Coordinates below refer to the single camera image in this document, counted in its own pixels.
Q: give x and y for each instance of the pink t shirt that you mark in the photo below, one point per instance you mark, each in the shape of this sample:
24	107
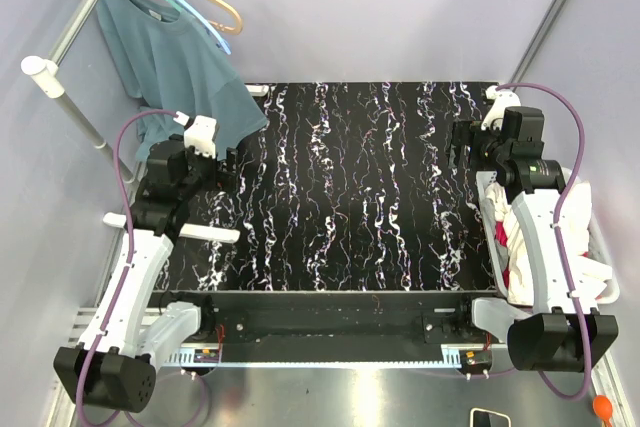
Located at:
502	254

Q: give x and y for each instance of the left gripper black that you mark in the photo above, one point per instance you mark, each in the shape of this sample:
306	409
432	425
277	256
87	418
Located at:
222	181

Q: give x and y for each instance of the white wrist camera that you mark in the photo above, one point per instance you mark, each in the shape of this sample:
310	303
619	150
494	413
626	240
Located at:
199	134
500	100

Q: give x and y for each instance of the teal t shirt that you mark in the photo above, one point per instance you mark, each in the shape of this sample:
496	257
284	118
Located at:
169	60

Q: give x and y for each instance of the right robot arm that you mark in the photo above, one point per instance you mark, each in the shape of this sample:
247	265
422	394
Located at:
564	332

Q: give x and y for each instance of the white t shirt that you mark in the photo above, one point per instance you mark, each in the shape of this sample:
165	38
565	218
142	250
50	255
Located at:
580	227

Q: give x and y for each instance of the smartphone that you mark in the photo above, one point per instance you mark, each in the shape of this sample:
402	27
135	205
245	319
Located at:
486	418

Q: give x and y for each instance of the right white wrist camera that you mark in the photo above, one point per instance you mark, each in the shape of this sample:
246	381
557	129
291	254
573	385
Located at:
500	100

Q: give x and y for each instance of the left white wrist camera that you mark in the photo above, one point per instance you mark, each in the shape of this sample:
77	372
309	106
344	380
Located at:
199	134

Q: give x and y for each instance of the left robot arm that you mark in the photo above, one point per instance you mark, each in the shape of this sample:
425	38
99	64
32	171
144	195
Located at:
115	362

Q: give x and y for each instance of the orange maraca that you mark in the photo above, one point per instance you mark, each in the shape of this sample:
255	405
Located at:
603	409

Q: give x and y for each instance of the white cable duct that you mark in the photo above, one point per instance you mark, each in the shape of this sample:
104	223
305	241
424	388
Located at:
191	356

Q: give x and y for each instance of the aluminium corner frame post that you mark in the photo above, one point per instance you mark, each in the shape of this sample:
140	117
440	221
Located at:
537	41

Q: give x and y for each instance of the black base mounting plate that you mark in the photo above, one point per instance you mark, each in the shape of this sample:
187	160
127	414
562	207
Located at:
335	327

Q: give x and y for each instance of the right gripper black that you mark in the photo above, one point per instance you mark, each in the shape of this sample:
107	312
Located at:
467	133

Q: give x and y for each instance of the white laundry basket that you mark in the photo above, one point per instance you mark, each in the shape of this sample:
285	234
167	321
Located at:
600	267

